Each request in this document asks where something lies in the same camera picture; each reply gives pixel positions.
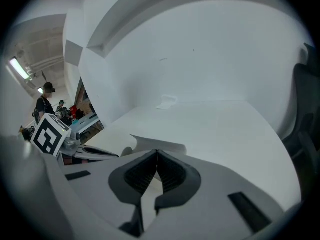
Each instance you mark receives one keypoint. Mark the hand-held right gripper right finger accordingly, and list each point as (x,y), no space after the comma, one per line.
(190,184)

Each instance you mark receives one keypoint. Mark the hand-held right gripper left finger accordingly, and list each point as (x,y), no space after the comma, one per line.
(120,184)

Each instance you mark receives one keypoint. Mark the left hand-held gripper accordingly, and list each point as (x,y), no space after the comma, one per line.
(47,136)

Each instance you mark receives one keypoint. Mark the white glasses case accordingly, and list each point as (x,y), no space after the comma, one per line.
(160,144)

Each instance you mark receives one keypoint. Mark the white background table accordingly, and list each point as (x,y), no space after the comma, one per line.
(86,122)

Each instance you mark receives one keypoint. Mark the red box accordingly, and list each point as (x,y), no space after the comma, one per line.
(74,110)

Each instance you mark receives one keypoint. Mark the small ceiling light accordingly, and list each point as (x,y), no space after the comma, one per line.
(40,90)

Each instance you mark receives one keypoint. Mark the long ceiling light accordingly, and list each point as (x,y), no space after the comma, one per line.
(18,68)

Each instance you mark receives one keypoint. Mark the black office chair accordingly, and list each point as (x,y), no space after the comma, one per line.
(303,124)

